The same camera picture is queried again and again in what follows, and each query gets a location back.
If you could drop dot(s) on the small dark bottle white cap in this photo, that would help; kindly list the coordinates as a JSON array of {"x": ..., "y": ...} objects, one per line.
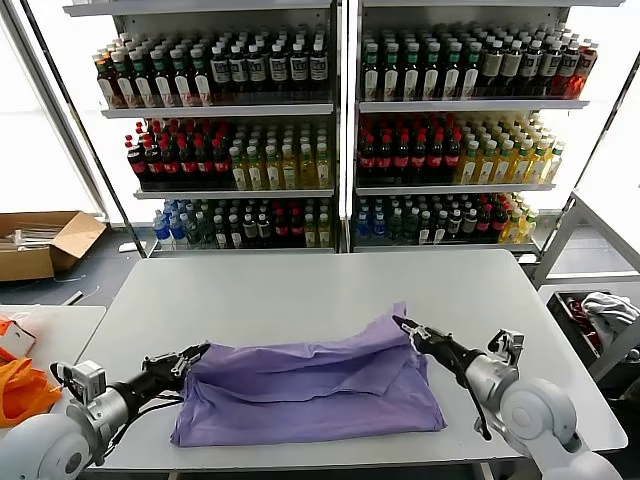
[
  {"x": 235, "y": 235},
  {"x": 264, "y": 232},
  {"x": 425, "y": 230},
  {"x": 220, "y": 235},
  {"x": 440, "y": 230},
  {"x": 250, "y": 232}
]

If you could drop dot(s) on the open cardboard box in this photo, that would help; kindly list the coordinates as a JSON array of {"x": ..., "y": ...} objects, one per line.
[{"x": 30, "y": 261}]

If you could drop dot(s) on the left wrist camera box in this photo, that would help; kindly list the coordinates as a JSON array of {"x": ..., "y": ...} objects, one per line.
[{"x": 82, "y": 380}]

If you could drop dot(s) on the black storage bin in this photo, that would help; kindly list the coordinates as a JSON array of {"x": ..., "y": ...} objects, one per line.
[{"x": 575, "y": 347}]

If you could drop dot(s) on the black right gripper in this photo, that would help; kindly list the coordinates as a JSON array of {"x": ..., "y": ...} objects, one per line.
[{"x": 452, "y": 352}]

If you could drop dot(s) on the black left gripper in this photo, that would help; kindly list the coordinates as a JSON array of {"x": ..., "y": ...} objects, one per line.
[{"x": 155, "y": 380}]

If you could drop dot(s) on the small red label cola bottle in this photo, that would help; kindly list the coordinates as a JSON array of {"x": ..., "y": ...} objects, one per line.
[
  {"x": 296, "y": 230},
  {"x": 281, "y": 230}
]

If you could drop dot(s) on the green tinted bottle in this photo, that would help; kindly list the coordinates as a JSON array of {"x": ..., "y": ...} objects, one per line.
[
  {"x": 192, "y": 232},
  {"x": 206, "y": 232},
  {"x": 411, "y": 227},
  {"x": 395, "y": 227}
]

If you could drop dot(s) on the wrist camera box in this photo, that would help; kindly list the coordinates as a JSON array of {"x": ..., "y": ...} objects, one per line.
[
  {"x": 507, "y": 347},
  {"x": 82, "y": 380}
]

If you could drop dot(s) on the red garment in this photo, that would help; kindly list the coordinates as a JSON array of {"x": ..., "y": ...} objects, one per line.
[{"x": 580, "y": 311}]

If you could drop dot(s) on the blue water bottle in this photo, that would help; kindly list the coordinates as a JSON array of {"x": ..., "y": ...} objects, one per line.
[
  {"x": 160, "y": 232},
  {"x": 176, "y": 232},
  {"x": 363, "y": 227},
  {"x": 379, "y": 227}
]

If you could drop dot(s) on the dark bottle grey label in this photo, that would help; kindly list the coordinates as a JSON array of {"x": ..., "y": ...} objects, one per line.
[
  {"x": 469, "y": 225},
  {"x": 455, "y": 225}
]

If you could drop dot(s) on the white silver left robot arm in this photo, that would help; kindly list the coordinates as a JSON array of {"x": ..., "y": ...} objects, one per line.
[{"x": 50, "y": 445}]

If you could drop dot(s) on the red tea bottle white label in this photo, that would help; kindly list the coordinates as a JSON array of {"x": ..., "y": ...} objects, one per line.
[{"x": 107, "y": 92}]

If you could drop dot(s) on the small yellow drink bottle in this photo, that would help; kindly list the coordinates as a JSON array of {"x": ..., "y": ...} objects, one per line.
[
  {"x": 528, "y": 227},
  {"x": 512, "y": 230},
  {"x": 311, "y": 234},
  {"x": 324, "y": 234}
]

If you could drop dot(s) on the red cap cola bottle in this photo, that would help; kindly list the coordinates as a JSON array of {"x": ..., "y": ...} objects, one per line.
[
  {"x": 170, "y": 167},
  {"x": 136, "y": 167},
  {"x": 453, "y": 162},
  {"x": 419, "y": 162},
  {"x": 367, "y": 162},
  {"x": 188, "y": 167},
  {"x": 221, "y": 167},
  {"x": 384, "y": 162},
  {"x": 204, "y": 167},
  {"x": 401, "y": 162},
  {"x": 152, "y": 167},
  {"x": 436, "y": 162}
]

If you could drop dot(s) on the dark tea bottle green band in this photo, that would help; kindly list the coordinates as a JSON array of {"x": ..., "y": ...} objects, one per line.
[
  {"x": 143, "y": 90},
  {"x": 202, "y": 88},
  {"x": 183, "y": 89},
  {"x": 163, "y": 89},
  {"x": 124, "y": 90}
]

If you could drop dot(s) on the grey metal shelf unit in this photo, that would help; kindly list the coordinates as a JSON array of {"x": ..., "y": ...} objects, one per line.
[
  {"x": 470, "y": 106},
  {"x": 219, "y": 111}
]

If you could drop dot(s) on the dark bottle black print label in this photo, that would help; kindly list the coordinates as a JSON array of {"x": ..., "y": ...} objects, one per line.
[
  {"x": 532, "y": 67},
  {"x": 238, "y": 72},
  {"x": 278, "y": 71},
  {"x": 318, "y": 70},
  {"x": 298, "y": 71},
  {"x": 220, "y": 72},
  {"x": 550, "y": 66},
  {"x": 256, "y": 71}
]

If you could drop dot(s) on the yellow juice bottle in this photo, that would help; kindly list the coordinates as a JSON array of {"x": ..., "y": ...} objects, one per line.
[
  {"x": 323, "y": 173},
  {"x": 523, "y": 169},
  {"x": 272, "y": 175},
  {"x": 540, "y": 168},
  {"x": 488, "y": 170},
  {"x": 289, "y": 174},
  {"x": 555, "y": 167},
  {"x": 470, "y": 170},
  {"x": 239, "y": 175},
  {"x": 255, "y": 175},
  {"x": 306, "y": 174},
  {"x": 505, "y": 169}
]

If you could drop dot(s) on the small red drink bottle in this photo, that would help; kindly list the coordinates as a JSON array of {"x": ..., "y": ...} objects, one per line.
[
  {"x": 498, "y": 222},
  {"x": 484, "y": 222}
]

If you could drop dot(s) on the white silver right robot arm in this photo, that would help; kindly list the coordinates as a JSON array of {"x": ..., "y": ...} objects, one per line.
[{"x": 540, "y": 410}]

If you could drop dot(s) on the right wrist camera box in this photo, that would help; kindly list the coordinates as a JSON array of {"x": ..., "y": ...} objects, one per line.
[{"x": 507, "y": 347}]

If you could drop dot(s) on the orange fabric bag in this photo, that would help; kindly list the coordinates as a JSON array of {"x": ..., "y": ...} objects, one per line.
[{"x": 25, "y": 390}]

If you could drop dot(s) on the dark bottle beige label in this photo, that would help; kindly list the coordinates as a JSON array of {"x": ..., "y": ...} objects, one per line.
[
  {"x": 493, "y": 67},
  {"x": 512, "y": 67}
]

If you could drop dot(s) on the purple printed t-shirt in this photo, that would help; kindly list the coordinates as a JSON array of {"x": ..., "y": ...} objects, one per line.
[{"x": 300, "y": 400}]

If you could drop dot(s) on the white grey garment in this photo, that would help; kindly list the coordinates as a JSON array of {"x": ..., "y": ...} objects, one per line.
[{"x": 610, "y": 312}]

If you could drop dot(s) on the grey metal frame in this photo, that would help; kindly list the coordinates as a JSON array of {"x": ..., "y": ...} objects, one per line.
[{"x": 561, "y": 240}]

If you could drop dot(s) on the white rods bundle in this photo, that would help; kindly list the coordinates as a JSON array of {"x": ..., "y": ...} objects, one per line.
[{"x": 37, "y": 239}]

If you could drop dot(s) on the grey window post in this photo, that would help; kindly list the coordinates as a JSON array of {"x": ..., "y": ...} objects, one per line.
[{"x": 71, "y": 150}]

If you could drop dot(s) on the black metal pole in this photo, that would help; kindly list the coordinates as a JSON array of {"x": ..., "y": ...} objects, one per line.
[{"x": 82, "y": 125}]

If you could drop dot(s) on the white orange small carton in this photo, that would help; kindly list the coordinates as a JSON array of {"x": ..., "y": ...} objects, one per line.
[{"x": 20, "y": 342}]

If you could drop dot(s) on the green cap dark bottle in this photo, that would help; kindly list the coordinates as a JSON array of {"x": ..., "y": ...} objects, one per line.
[
  {"x": 412, "y": 80},
  {"x": 453, "y": 80},
  {"x": 472, "y": 79},
  {"x": 432, "y": 80},
  {"x": 371, "y": 80},
  {"x": 392, "y": 80}
]

